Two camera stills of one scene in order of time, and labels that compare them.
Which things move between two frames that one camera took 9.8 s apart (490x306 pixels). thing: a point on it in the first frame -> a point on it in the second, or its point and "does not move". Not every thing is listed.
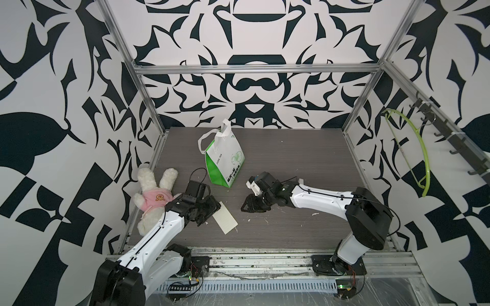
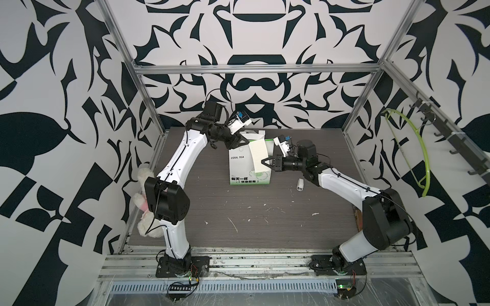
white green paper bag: x=224 y=157 -> x=242 y=170
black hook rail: x=460 y=139 does not move
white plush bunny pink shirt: x=153 y=200 does not move
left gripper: x=214 y=204 -> x=232 y=145
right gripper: x=249 y=206 -> x=279 y=163
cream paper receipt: x=224 y=219 -> x=259 y=152
